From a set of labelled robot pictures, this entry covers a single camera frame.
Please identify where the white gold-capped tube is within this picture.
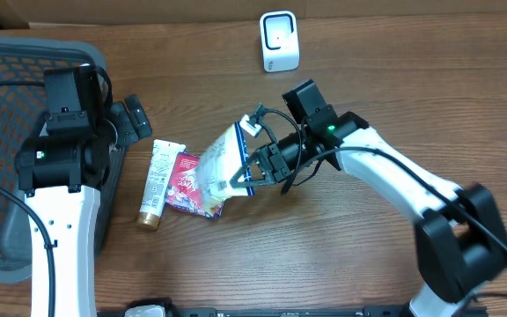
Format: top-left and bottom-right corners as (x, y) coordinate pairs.
(136, 139), (186, 231)

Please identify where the white yellow snack bag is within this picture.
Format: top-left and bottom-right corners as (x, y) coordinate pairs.
(195, 122), (254, 217)

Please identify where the grey plastic basket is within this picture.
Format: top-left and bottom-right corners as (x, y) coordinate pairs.
(0, 36), (106, 284)

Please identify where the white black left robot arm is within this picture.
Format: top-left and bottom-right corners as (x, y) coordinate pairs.
(15, 64), (152, 316)

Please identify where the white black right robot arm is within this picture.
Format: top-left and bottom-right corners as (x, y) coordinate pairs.
(229, 79), (507, 316)

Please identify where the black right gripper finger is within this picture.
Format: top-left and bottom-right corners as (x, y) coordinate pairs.
(229, 174), (277, 188)
(229, 151), (260, 183)

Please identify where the red purple snack packet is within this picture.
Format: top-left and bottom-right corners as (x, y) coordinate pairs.
(165, 152), (223, 218)

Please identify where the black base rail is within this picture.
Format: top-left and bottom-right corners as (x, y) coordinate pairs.
(99, 297), (489, 317)

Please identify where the white barcode scanner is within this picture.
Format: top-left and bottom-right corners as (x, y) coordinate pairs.
(259, 11), (300, 73)

